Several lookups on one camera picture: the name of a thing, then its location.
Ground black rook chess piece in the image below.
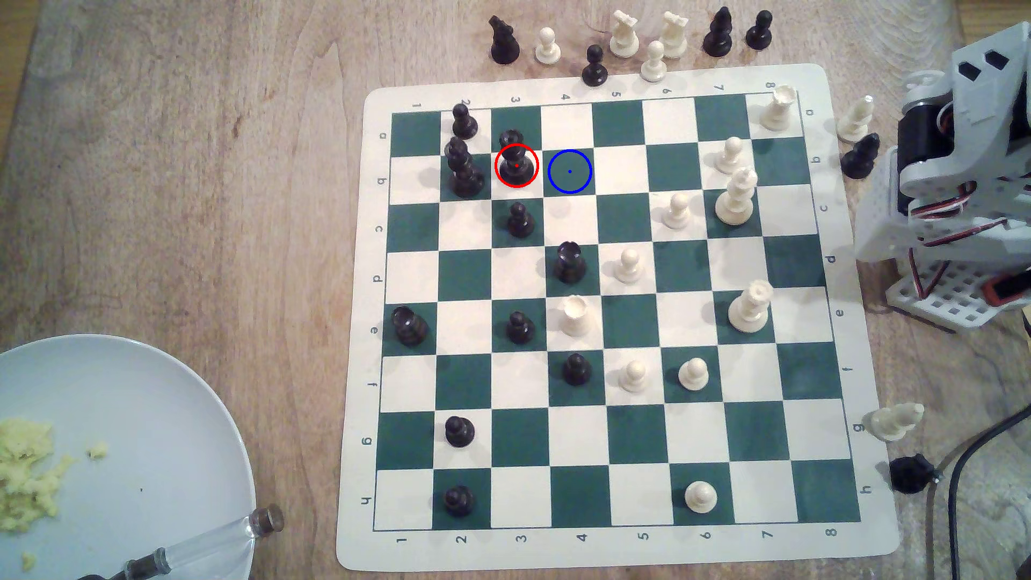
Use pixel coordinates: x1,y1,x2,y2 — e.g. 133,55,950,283
498,129,536,185
553,240,588,285

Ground white rook chess piece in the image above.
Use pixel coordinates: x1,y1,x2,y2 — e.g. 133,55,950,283
759,85,800,133
559,295,594,338

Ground green white chess board mat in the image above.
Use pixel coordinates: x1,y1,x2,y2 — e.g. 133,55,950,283
336,63,902,575

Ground white queen chess piece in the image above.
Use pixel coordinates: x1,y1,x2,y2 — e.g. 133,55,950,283
727,279,775,335

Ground black knight chess piece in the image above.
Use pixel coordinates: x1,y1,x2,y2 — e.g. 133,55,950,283
489,14,521,66
890,454,942,495

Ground white knight chess piece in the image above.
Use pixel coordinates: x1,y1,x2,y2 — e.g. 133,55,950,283
609,10,641,59
870,402,926,443
659,11,691,60

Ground black bishop chess piece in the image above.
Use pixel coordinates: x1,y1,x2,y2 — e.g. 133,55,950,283
840,133,881,180
702,6,734,58

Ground white bishop chess piece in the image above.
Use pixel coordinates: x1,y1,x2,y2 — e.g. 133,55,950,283
836,95,876,143

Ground black rook left edge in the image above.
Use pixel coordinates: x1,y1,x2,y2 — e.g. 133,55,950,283
391,306,430,348

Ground white bishop on c7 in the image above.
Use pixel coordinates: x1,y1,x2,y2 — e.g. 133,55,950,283
714,166,759,227

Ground pale blue plate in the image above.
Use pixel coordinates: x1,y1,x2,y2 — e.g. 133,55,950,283
0,334,257,580

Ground red black clamp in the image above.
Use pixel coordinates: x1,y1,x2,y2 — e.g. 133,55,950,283
986,272,1031,309

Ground yellow food clump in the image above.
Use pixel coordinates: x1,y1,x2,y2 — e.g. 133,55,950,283
0,417,75,534

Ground clear handle utensil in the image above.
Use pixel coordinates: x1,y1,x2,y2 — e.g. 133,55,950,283
76,505,285,580

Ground red white black servo wires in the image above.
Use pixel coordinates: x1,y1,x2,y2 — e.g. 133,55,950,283
906,181,1018,303

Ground white grid base plate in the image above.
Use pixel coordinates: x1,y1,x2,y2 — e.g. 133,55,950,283
884,256,1031,333

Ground black cable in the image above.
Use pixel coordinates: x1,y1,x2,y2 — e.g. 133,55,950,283
946,409,1031,580

